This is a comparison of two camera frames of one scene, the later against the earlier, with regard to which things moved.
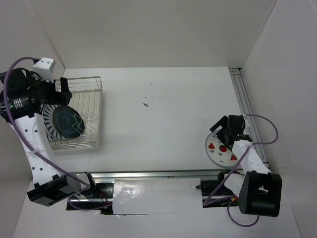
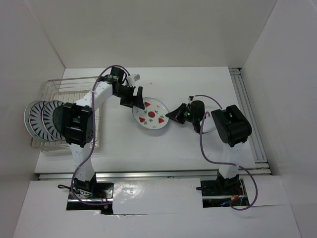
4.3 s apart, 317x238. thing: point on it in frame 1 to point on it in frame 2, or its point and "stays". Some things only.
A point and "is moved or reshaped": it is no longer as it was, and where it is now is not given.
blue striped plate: [53, 135] is moved or reshaped
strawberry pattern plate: [219, 152] to [153, 116]
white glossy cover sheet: [149, 196] stays
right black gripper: [224, 122] to [177, 114]
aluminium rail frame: [238, 76] stays
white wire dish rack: [86, 92] stays
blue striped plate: [48, 110] stays
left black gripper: [57, 97] to [134, 100]
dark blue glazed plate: [68, 121] is moved or reshaped
